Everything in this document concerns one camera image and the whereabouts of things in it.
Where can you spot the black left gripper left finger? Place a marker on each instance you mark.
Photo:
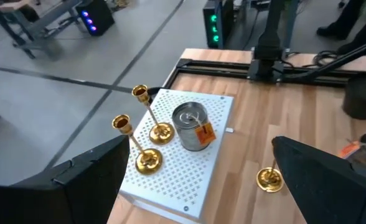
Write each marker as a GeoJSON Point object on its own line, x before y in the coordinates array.
{"type": "Point", "coordinates": [77, 193]}

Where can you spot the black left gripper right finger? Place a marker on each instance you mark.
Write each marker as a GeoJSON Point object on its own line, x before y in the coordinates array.
{"type": "Point", "coordinates": [326, 193]}

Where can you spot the gold candlestick holder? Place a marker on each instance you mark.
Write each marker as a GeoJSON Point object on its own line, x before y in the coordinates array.
{"type": "Point", "coordinates": [162, 134]}
{"type": "Point", "coordinates": [148, 161]}
{"type": "Point", "coordinates": [268, 180]}

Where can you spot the silver ribbed tin candle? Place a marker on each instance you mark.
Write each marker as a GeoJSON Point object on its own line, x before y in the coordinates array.
{"type": "Point", "coordinates": [186, 133]}

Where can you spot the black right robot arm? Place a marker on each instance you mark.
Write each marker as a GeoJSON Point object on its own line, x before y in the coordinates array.
{"type": "Point", "coordinates": [268, 37]}

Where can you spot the black plant pot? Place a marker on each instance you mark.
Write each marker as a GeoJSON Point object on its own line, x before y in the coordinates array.
{"type": "Point", "coordinates": [360, 99]}

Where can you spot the white perforated metal shelf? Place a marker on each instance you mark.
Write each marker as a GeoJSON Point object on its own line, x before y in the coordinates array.
{"type": "Point", "coordinates": [183, 174]}

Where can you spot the grey metal workbench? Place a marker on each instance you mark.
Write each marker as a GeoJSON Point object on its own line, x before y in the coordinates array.
{"type": "Point", "coordinates": [27, 28]}

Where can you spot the black box with purple lights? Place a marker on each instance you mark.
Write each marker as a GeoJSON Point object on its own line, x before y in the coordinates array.
{"type": "Point", "coordinates": [99, 15]}

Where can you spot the black computer with green lights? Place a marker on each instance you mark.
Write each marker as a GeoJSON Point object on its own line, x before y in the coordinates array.
{"type": "Point", "coordinates": [223, 31]}

